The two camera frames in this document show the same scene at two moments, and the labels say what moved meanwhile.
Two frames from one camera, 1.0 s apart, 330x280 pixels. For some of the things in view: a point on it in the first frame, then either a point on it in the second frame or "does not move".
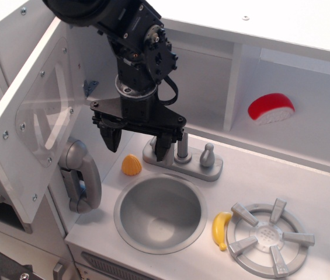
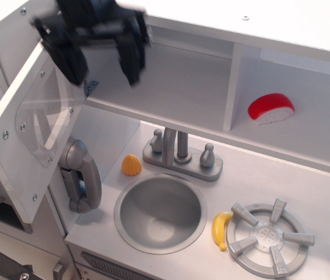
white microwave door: [25, 140] does not move
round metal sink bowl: [160, 213] does not move
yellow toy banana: [219, 224] does not move
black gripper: [137, 111] → [79, 22]
